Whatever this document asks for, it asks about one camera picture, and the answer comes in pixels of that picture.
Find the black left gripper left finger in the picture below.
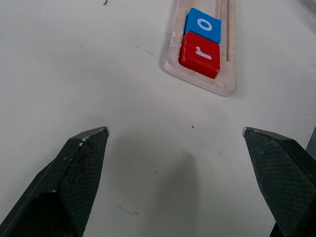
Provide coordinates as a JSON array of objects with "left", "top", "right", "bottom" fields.
[{"left": 0, "top": 126, "right": 110, "bottom": 237}]

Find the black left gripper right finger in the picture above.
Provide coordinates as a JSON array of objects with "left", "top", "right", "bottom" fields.
[{"left": 242, "top": 126, "right": 316, "bottom": 237}]

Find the red letter tile r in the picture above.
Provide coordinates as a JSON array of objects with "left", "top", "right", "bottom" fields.
[{"left": 178, "top": 31, "right": 221, "bottom": 79}]

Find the blue letter o block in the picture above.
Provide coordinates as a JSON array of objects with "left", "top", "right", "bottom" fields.
[{"left": 184, "top": 7, "right": 222, "bottom": 44}]

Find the long wooden letter tray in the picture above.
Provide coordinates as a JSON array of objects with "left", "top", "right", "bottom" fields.
[{"left": 164, "top": 0, "right": 237, "bottom": 97}]

